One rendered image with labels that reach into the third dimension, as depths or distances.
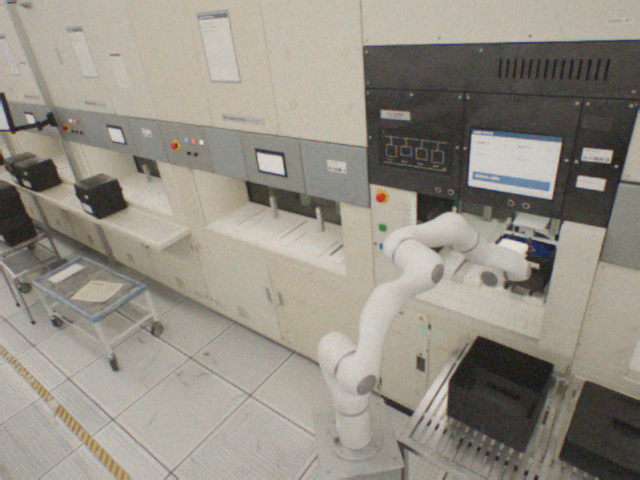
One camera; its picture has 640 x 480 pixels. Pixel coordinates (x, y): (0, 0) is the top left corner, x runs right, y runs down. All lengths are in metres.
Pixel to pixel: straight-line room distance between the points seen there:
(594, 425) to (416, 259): 0.81
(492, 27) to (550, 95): 0.27
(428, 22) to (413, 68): 0.15
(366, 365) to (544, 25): 1.10
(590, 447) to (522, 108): 1.06
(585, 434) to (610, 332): 0.38
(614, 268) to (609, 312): 0.18
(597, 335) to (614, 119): 0.78
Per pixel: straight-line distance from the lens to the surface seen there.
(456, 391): 1.64
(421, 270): 1.25
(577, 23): 1.48
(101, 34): 3.15
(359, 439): 1.61
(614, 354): 1.91
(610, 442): 1.70
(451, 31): 1.58
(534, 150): 1.57
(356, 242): 2.07
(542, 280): 2.01
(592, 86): 1.50
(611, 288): 1.74
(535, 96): 1.53
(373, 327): 1.32
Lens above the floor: 2.15
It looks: 29 degrees down
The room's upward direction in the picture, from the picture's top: 7 degrees counter-clockwise
